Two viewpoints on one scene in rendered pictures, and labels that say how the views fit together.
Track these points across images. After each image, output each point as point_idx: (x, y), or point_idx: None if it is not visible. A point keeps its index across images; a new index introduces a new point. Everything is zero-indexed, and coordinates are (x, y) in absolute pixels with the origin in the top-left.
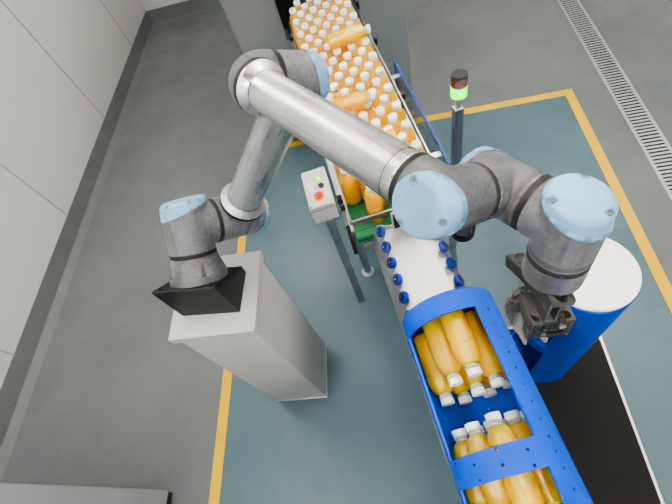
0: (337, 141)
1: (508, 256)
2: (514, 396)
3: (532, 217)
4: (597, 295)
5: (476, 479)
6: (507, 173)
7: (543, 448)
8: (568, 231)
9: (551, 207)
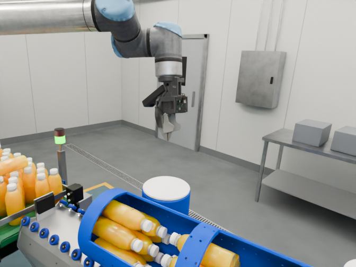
0: (45, 1)
1: (143, 99)
2: (174, 251)
3: (154, 33)
4: (176, 193)
5: (193, 266)
6: None
7: (210, 225)
8: (171, 28)
9: (161, 22)
